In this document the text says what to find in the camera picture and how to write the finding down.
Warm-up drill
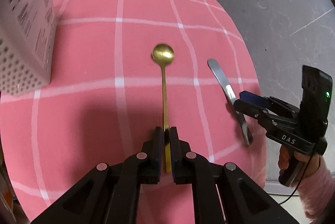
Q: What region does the gold long-handled spoon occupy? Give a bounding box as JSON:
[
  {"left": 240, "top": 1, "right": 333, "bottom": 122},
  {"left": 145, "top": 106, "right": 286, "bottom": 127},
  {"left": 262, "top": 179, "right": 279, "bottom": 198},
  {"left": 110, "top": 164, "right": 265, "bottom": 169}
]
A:
[{"left": 152, "top": 44, "right": 174, "bottom": 173}]

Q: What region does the white perforated utensil holder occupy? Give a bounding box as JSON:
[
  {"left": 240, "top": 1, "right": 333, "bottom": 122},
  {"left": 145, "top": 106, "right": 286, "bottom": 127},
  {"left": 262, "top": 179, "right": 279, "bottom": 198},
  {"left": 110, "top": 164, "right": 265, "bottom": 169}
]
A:
[{"left": 1, "top": 0, "right": 56, "bottom": 97}]

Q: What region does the steel butter knife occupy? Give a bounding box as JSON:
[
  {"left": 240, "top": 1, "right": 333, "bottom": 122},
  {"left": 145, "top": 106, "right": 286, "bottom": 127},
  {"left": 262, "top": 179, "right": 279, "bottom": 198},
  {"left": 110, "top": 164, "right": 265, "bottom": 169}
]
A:
[{"left": 207, "top": 58, "right": 253, "bottom": 146}]

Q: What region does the pink sleeve forearm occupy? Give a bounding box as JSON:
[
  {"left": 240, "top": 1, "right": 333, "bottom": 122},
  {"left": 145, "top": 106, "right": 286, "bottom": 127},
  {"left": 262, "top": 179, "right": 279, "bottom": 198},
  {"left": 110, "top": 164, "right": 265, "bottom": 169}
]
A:
[{"left": 298, "top": 156, "right": 334, "bottom": 223}]

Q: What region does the pink checkered tablecloth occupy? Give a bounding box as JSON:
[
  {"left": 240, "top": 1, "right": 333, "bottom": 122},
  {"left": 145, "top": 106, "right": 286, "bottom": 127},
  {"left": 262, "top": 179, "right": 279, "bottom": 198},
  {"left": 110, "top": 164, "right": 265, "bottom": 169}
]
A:
[{"left": 1, "top": 0, "right": 266, "bottom": 220}]

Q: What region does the person's right hand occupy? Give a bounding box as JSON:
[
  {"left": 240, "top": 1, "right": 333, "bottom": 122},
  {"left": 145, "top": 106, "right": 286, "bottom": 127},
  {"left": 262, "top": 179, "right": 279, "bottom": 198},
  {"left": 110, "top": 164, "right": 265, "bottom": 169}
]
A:
[{"left": 278, "top": 144, "right": 321, "bottom": 179}]

